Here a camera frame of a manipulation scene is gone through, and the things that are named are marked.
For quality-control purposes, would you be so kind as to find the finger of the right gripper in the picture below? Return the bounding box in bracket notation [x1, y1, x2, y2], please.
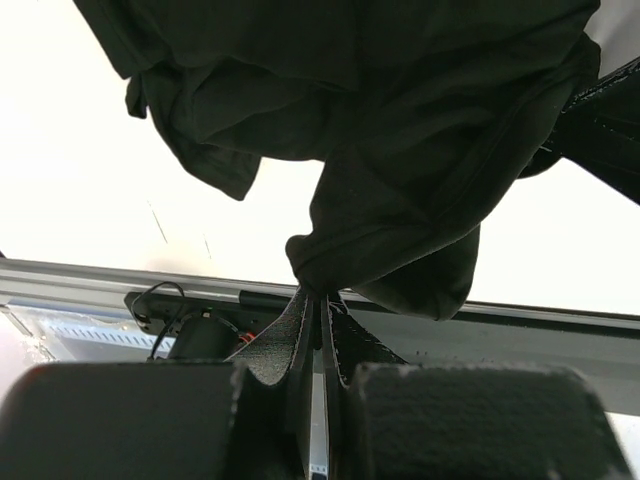
[552, 59, 639, 203]

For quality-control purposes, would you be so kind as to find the black t shirt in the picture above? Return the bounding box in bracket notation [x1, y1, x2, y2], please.
[77, 1, 600, 320]

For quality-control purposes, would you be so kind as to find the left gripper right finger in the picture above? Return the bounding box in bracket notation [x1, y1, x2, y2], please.
[319, 294, 632, 479]

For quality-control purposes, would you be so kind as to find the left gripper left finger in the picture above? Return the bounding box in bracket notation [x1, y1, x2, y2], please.
[1, 293, 312, 479]

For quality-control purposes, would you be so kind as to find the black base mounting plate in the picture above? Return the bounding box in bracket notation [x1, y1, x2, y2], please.
[124, 290, 639, 415]

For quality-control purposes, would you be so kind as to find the left white cable duct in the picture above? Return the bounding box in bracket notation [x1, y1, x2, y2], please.
[41, 321, 157, 350]

